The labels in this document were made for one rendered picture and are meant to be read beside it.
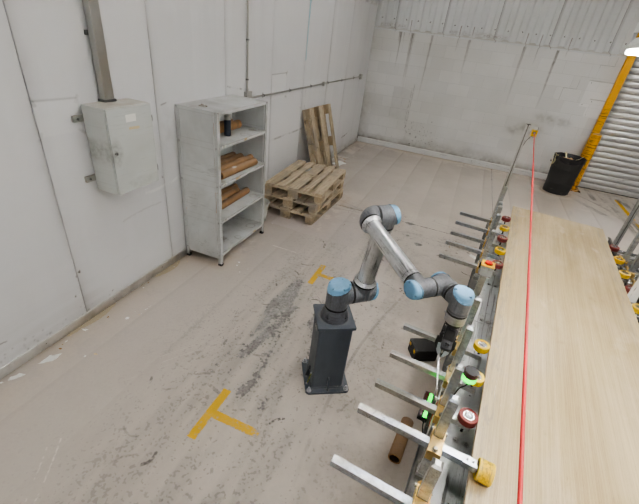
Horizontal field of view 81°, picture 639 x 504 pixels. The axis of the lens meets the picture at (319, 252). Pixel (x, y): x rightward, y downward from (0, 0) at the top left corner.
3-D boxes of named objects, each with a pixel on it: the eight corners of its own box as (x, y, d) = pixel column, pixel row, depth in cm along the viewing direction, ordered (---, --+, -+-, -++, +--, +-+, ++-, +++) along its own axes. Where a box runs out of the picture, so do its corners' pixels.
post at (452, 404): (416, 474, 155) (449, 398, 131) (418, 467, 158) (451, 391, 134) (424, 478, 154) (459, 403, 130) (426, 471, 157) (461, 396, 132)
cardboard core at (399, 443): (389, 451, 228) (403, 414, 252) (386, 459, 232) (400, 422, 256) (401, 458, 225) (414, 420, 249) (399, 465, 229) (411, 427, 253)
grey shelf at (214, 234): (186, 254, 405) (173, 103, 326) (233, 223, 478) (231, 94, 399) (221, 266, 393) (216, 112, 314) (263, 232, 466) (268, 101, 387)
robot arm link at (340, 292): (321, 298, 250) (324, 277, 241) (344, 295, 256) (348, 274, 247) (330, 313, 238) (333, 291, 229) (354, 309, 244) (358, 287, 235)
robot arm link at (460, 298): (465, 282, 164) (481, 295, 157) (457, 304, 171) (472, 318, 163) (448, 284, 161) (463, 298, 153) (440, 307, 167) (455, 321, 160)
